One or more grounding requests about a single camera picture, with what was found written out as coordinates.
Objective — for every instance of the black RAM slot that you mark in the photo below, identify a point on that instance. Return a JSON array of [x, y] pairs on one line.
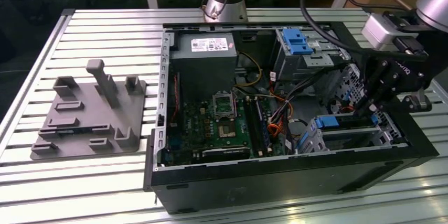
[[250, 124]]

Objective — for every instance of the metal drive cage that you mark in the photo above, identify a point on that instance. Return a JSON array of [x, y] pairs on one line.
[[315, 62]]

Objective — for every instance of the blue drive cage latch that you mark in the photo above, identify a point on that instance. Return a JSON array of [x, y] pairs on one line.
[[297, 43]]

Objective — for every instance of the hard disk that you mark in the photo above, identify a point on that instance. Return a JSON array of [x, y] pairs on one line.
[[326, 122]]

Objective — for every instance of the black open PC case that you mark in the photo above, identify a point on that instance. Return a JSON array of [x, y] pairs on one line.
[[281, 187]]

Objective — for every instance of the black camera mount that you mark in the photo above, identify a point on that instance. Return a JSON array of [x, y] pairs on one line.
[[407, 47]]

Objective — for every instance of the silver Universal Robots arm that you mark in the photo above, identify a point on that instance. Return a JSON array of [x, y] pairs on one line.
[[227, 6]]

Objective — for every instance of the green motherboard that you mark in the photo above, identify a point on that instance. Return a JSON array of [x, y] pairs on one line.
[[199, 129]]

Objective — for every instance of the metal disk bay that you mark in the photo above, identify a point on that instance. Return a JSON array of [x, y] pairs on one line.
[[350, 140]]

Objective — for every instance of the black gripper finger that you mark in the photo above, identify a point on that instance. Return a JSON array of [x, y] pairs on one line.
[[382, 82], [417, 102]]

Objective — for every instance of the CPU socket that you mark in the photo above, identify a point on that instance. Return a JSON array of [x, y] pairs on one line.
[[227, 131]]

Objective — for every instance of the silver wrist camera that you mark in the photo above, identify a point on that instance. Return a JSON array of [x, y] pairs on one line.
[[378, 32]]

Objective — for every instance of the grey parts rack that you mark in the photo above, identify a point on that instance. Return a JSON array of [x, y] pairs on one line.
[[95, 108]]

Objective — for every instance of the black graphics card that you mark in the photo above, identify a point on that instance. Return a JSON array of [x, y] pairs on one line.
[[226, 153]]

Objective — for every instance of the black power supply unit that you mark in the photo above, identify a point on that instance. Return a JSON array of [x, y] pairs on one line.
[[203, 72]]

